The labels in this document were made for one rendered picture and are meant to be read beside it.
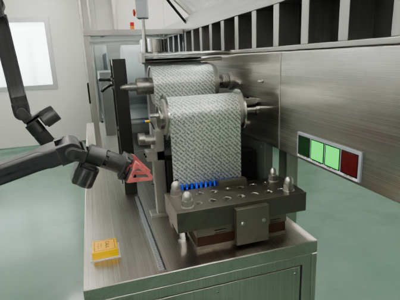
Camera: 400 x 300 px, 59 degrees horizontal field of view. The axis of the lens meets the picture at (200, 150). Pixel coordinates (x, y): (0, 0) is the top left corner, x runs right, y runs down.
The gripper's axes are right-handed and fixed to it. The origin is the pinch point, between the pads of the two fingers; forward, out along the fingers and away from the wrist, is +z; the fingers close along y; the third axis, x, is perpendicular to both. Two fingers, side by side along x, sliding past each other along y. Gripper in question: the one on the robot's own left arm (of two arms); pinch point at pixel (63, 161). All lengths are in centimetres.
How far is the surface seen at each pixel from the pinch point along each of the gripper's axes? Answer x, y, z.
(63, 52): -67, 511, -29
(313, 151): -57, -80, 17
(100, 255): 3, -58, 14
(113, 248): 0, -57, 14
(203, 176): -35, -49, 19
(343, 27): -72, -87, -9
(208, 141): -43, -49, 10
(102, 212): -1.0, -25.2, 17.5
